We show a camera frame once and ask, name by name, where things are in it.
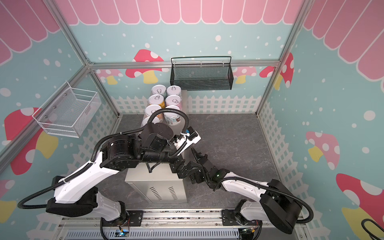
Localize teal label floor can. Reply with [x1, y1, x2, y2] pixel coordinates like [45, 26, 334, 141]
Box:
[164, 105, 181, 126]

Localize red label food can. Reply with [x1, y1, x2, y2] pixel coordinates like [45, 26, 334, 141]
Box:
[145, 105, 164, 122]

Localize white lid can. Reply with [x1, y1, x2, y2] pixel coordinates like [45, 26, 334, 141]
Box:
[165, 95, 183, 109]

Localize yellow label food can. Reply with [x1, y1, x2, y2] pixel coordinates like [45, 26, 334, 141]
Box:
[148, 94, 166, 109]

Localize teal brown label can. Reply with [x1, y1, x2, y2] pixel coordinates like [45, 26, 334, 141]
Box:
[167, 86, 182, 98]

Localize teal label food can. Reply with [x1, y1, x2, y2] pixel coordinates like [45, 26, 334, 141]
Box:
[151, 85, 167, 98]

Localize pink label food can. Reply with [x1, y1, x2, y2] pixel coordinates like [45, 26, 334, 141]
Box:
[141, 117, 160, 127]

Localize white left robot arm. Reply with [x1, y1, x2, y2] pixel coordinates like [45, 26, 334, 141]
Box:
[18, 108, 201, 224]

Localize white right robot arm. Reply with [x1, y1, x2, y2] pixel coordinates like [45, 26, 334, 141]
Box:
[192, 148, 315, 234]

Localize grey metal counter cabinet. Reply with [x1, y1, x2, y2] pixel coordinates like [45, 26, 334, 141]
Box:
[125, 102, 188, 204]

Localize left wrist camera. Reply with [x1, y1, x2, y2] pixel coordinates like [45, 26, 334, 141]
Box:
[174, 127, 202, 156]

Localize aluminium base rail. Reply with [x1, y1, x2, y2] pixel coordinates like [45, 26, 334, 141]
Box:
[53, 208, 311, 240]

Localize black mesh wall basket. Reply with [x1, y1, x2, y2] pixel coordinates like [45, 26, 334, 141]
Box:
[170, 56, 234, 91]

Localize white wire wall basket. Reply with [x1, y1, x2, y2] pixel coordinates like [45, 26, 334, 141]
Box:
[32, 82, 102, 138]

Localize black cable bottom right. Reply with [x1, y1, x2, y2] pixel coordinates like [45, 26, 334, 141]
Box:
[360, 218, 384, 240]

